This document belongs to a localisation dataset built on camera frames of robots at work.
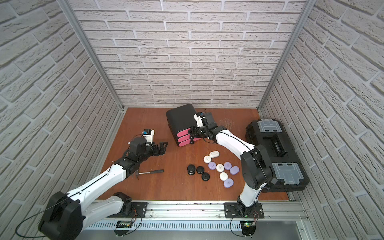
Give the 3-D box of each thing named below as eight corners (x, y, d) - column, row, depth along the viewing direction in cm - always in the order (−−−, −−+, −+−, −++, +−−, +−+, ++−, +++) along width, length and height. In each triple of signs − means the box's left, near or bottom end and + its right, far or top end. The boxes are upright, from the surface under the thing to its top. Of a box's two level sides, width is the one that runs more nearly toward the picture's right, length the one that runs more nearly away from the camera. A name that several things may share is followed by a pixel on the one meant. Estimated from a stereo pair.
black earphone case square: (187, 175, 87) (186, 173, 85) (187, 166, 91) (187, 164, 88) (195, 175, 88) (195, 173, 85) (195, 166, 91) (195, 164, 88)
